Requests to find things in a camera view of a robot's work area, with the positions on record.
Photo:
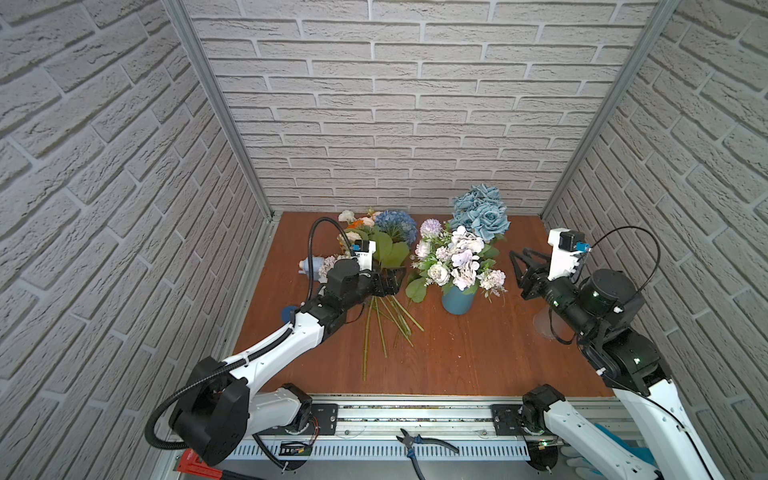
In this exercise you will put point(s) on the pink white mixed bouquet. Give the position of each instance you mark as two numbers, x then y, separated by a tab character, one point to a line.
453	259

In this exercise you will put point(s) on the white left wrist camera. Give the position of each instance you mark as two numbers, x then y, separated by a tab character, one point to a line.
363	251

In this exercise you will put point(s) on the cream white flower stem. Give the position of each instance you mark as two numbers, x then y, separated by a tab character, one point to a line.
347	216

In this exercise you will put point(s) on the light blue rose bouquet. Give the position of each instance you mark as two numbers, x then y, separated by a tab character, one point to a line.
481	211

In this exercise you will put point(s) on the clear glass vase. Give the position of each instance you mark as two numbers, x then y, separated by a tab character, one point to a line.
551	326

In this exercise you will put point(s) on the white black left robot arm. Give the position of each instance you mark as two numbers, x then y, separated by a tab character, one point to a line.
222	401

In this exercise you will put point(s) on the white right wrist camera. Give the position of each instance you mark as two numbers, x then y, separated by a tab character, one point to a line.
569	253

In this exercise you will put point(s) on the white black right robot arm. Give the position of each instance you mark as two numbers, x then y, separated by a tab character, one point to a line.
599	313

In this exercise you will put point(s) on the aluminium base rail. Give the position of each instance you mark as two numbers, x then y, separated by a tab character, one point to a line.
415	429

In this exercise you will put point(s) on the dark blue hydrangea flower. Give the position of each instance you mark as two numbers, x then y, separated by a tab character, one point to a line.
398	225

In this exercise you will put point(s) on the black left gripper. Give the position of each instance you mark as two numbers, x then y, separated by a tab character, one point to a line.
387	287

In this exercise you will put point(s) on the aluminium corner post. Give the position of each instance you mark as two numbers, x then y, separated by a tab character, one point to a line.
193	46
658	20

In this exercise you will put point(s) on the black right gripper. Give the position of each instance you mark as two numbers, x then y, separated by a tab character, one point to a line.
536	282

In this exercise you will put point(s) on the red clamp tool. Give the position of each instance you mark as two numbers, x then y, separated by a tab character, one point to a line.
190	463

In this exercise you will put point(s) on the aluminium left corner post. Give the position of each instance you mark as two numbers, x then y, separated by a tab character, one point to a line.
193	46

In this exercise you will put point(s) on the teal ceramic vase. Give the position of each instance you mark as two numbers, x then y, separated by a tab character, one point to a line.
456	301

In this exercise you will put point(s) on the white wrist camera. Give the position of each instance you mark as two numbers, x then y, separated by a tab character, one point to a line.
363	251
569	253

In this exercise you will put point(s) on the aluminium right corner post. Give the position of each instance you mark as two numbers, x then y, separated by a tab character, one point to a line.
658	20

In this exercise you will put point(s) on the white blue work glove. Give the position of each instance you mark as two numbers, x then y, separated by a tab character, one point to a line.
605	454

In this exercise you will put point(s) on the light blue small bottle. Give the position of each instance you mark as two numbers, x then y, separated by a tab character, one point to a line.
311	265

